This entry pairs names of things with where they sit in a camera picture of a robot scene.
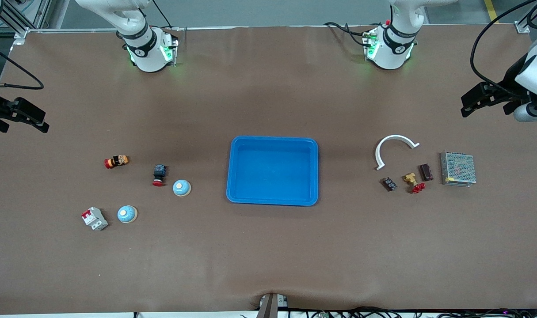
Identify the blue call bell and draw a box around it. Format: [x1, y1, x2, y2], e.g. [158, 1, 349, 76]
[117, 205, 138, 224]
[172, 179, 192, 197]

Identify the metal mesh power supply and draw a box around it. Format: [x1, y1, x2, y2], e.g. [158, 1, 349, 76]
[440, 150, 477, 188]

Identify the white curved plastic clamp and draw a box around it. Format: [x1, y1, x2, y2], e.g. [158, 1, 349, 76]
[375, 135, 420, 171]

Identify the orange emergency stop button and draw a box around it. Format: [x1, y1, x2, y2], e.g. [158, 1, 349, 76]
[104, 155, 129, 170]

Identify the brass valve red handwheel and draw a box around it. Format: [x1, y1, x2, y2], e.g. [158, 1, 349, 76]
[404, 172, 426, 194]

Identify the white circuit breaker red lever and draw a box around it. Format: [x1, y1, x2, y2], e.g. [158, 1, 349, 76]
[81, 207, 109, 231]

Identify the blue plastic tray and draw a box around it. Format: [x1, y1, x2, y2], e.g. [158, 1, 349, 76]
[226, 136, 319, 207]

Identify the brown table mat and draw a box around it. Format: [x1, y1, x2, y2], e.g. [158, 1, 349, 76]
[0, 24, 537, 315]

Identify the aluminium frame profile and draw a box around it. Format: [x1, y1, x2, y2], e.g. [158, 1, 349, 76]
[1, 0, 52, 47]
[515, 0, 537, 34]

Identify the red mushroom pushbutton switch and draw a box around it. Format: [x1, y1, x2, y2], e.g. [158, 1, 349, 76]
[152, 164, 168, 187]

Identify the black base power cable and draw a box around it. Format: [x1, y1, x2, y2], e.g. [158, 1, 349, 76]
[151, 0, 171, 29]
[324, 21, 368, 47]

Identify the grey metal mount bracket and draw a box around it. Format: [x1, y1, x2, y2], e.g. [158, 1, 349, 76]
[256, 293, 289, 318]

